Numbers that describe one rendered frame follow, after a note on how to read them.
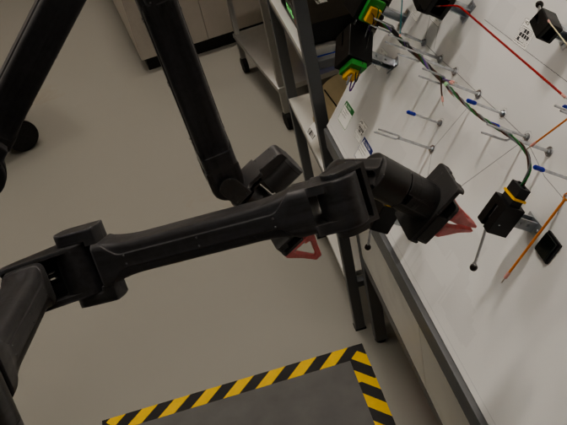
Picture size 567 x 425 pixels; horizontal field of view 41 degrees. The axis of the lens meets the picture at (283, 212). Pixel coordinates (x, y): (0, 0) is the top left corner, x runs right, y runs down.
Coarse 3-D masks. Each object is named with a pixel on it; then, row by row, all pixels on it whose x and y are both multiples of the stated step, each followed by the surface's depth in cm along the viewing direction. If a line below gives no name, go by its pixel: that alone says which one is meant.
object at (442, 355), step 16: (336, 144) 201; (384, 240) 166; (384, 256) 170; (400, 272) 158; (400, 288) 162; (416, 304) 150; (416, 320) 154; (432, 336) 143; (448, 352) 138; (448, 368) 137; (464, 384) 132; (464, 400) 131; (480, 416) 126
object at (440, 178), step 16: (416, 176) 100; (432, 176) 105; (448, 176) 102; (416, 192) 99; (432, 192) 101; (448, 192) 101; (400, 208) 101; (416, 208) 101; (432, 208) 101; (400, 224) 107; (416, 224) 104; (416, 240) 104
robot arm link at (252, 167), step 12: (264, 156) 128; (276, 156) 126; (288, 156) 129; (252, 168) 128; (264, 168) 126; (276, 168) 127; (288, 168) 127; (300, 168) 130; (228, 180) 123; (252, 180) 126; (264, 180) 127; (276, 180) 127; (288, 180) 128; (228, 192) 124; (240, 192) 125; (276, 192) 128
